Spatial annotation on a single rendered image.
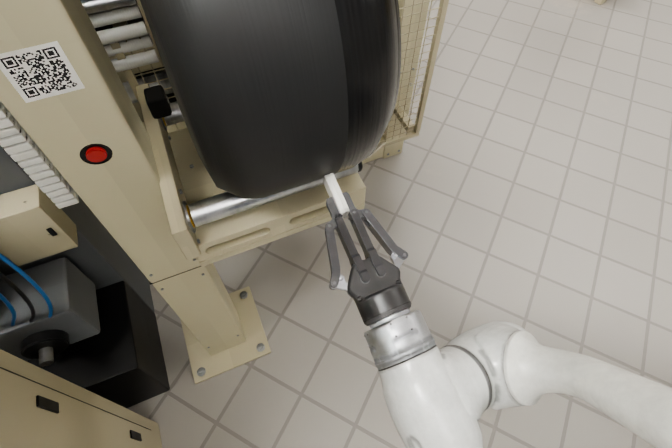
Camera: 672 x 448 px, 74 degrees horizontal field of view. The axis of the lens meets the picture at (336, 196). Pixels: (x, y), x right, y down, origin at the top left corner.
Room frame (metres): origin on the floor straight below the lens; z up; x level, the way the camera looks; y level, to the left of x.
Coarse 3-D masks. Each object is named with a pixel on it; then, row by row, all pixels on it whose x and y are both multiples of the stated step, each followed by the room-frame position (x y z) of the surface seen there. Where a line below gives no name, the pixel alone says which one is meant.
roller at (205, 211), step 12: (360, 168) 0.55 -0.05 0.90; (228, 192) 0.48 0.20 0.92; (288, 192) 0.49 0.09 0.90; (192, 204) 0.45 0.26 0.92; (204, 204) 0.45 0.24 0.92; (216, 204) 0.45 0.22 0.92; (228, 204) 0.45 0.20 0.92; (240, 204) 0.46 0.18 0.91; (252, 204) 0.46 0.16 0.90; (192, 216) 0.43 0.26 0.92; (204, 216) 0.43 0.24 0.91; (216, 216) 0.44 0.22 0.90
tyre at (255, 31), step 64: (192, 0) 0.42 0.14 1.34; (256, 0) 0.43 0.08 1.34; (320, 0) 0.45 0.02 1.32; (384, 0) 0.48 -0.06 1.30; (192, 64) 0.39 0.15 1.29; (256, 64) 0.39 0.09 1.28; (320, 64) 0.41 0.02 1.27; (384, 64) 0.44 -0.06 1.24; (192, 128) 0.38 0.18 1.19; (256, 128) 0.37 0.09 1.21; (320, 128) 0.39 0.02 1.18; (384, 128) 0.45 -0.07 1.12; (256, 192) 0.38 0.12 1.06
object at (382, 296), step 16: (352, 272) 0.28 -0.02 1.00; (368, 272) 0.28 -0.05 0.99; (352, 288) 0.26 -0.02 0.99; (368, 288) 0.26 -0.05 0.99; (384, 288) 0.26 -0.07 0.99; (400, 288) 0.25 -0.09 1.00; (368, 304) 0.23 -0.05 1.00; (384, 304) 0.23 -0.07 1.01; (400, 304) 0.23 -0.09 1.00; (368, 320) 0.21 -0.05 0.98
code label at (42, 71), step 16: (32, 48) 0.46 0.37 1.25; (48, 48) 0.46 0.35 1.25; (0, 64) 0.44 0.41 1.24; (16, 64) 0.45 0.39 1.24; (32, 64) 0.45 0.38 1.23; (48, 64) 0.46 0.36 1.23; (64, 64) 0.47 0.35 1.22; (16, 80) 0.44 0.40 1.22; (32, 80) 0.45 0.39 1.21; (48, 80) 0.45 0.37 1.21; (64, 80) 0.46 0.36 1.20; (80, 80) 0.47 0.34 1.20; (32, 96) 0.44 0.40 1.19; (48, 96) 0.45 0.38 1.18
